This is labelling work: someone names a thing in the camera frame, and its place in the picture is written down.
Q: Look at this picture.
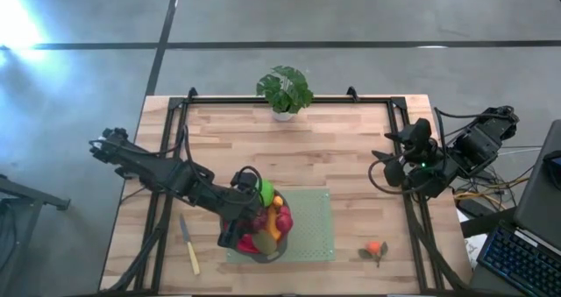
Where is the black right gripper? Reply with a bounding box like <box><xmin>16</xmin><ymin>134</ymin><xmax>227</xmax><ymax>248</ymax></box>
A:
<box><xmin>371</xmin><ymin>117</ymin><xmax>439</xmax><ymax>166</ymax></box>

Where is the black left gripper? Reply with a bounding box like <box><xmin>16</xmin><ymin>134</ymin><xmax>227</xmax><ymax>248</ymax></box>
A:
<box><xmin>217</xmin><ymin>190</ymin><xmax>268</xmax><ymax>250</ymax></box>

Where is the orange mango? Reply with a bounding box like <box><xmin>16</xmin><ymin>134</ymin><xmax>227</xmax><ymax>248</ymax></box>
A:
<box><xmin>266</xmin><ymin>207</ymin><xmax>284</xmax><ymax>243</ymax></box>

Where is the green apple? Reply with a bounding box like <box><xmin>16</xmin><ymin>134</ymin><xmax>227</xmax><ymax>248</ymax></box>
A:
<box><xmin>258</xmin><ymin>179</ymin><xmax>276</xmax><ymax>209</ymax></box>

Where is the red grey collapsible colander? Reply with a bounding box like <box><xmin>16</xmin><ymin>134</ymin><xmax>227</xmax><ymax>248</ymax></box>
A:
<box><xmin>217</xmin><ymin>187</ymin><xmax>291</xmax><ymax>264</ymax></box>

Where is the green perforated metal rack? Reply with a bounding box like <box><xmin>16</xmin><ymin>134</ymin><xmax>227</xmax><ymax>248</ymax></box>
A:
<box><xmin>226</xmin><ymin>187</ymin><xmax>337</xmax><ymax>264</ymax></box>

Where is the black power brick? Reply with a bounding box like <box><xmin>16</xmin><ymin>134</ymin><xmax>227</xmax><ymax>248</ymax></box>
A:
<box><xmin>458</xmin><ymin>199</ymin><xmax>487</xmax><ymax>218</ymax></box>

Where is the tangerine with green leaves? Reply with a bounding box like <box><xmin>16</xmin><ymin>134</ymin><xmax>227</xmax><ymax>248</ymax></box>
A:
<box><xmin>357</xmin><ymin>240</ymin><xmax>389</xmax><ymax>270</ymax></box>

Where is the green plant in white pot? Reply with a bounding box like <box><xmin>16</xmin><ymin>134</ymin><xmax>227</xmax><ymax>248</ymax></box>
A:
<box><xmin>255</xmin><ymin>65</ymin><xmax>315</xmax><ymax>123</ymax></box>

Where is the white paper sheet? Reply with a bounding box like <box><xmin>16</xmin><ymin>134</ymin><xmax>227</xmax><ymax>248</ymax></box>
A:
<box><xmin>464</xmin><ymin>233</ymin><xmax>487</xmax><ymax>267</ymax></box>

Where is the laptop with backlit keyboard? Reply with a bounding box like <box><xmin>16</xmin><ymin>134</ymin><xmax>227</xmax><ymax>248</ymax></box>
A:
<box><xmin>475</xmin><ymin>119</ymin><xmax>561</xmax><ymax>297</ymax></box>

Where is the grey side desk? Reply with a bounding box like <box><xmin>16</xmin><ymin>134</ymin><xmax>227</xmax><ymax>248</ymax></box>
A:
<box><xmin>0</xmin><ymin>173</ymin><xmax>71</xmax><ymax>297</ymax></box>

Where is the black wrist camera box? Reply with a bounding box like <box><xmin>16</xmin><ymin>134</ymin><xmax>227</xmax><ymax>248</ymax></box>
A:
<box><xmin>231</xmin><ymin>171</ymin><xmax>260</xmax><ymax>193</ymax></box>
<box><xmin>383</xmin><ymin>159</ymin><xmax>408</xmax><ymax>187</ymax></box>

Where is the knife with cream handle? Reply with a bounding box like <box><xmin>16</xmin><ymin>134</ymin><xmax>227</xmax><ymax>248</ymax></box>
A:
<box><xmin>178</xmin><ymin>212</ymin><xmax>202</xmax><ymax>277</ymax></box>

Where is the black camera cable loop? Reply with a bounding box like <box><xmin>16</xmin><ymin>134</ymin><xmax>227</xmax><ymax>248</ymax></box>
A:
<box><xmin>366</xmin><ymin>156</ymin><xmax>435</xmax><ymax>196</ymax></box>

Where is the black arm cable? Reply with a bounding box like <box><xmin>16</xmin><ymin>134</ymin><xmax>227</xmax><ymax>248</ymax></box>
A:
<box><xmin>432</xmin><ymin>106</ymin><xmax>518</xmax><ymax>166</ymax></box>
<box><xmin>181</xmin><ymin>124</ymin><xmax>264</xmax><ymax>202</ymax></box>

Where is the yellow cable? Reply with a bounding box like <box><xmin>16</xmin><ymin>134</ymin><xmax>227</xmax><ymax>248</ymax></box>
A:
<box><xmin>453</xmin><ymin>190</ymin><xmax>501</xmax><ymax>202</ymax></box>

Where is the black aluminium table frame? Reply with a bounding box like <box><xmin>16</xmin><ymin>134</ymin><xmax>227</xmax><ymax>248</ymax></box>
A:
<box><xmin>98</xmin><ymin>86</ymin><xmax>472</xmax><ymax>296</ymax></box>

